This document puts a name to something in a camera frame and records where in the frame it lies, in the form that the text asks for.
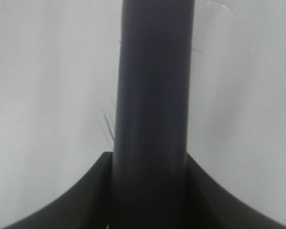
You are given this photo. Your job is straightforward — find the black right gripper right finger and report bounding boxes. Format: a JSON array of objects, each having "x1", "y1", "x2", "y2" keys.
[{"x1": 184, "y1": 156, "x2": 286, "y2": 229}]

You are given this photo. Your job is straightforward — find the purple hand brush black bristles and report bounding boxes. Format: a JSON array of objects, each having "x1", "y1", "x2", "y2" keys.
[{"x1": 110, "y1": 0, "x2": 194, "y2": 229}]

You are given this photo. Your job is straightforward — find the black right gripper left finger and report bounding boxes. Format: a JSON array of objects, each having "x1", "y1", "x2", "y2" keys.
[{"x1": 7, "y1": 152, "x2": 112, "y2": 229}]

